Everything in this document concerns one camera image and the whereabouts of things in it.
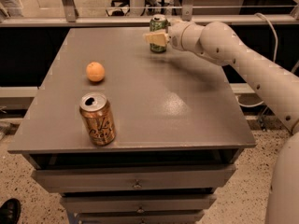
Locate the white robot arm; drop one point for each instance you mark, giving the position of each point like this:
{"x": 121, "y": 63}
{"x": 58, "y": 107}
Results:
{"x": 277, "y": 87}

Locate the green soda can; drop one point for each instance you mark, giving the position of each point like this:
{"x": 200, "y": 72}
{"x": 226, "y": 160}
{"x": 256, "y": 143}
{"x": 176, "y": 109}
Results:
{"x": 158, "y": 24}

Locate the orange LaCroix can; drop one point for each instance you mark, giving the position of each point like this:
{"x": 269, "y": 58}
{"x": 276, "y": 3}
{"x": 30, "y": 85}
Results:
{"x": 97, "y": 116}

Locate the grey metal railing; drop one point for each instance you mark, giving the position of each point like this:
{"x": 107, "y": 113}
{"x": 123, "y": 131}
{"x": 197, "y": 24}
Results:
{"x": 93, "y": 12}

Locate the black shoe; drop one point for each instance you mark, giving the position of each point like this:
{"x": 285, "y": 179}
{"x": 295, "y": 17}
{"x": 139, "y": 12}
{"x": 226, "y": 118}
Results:
{"x": 10, "y": 211}

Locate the black office chair base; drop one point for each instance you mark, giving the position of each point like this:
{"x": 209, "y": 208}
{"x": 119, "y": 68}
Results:
{"x": 117, "y": 7}

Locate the grey drawer cabinet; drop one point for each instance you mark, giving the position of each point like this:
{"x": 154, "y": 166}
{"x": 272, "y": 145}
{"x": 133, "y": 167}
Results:
{"x": 170, "y": 109}

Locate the top grey drawer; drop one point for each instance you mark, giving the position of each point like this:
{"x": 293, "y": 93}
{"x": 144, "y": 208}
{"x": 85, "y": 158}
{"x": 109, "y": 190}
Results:
{"x": 134, "y": 178}

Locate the middle grey drawer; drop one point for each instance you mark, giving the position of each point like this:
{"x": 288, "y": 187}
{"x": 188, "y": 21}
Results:
{"x": 138, "y": 203}

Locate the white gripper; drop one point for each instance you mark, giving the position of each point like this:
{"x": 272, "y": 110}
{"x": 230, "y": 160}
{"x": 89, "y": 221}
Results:
{"x": 175, "y": 35}

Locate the bottom grey drawer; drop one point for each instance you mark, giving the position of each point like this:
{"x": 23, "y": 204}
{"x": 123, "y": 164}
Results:
{"x": 169, "y": 217}

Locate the grey drawer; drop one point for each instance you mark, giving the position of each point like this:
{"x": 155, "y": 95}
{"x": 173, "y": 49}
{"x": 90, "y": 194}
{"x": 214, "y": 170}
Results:
{"x": 169, "y": 217}
{"x": 138, "y": 203}
{"x": 134, "y": 178}

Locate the orange fruit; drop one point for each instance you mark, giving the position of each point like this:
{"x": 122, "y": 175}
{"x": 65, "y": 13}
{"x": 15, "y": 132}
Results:
{"x": 95, "y": 72}

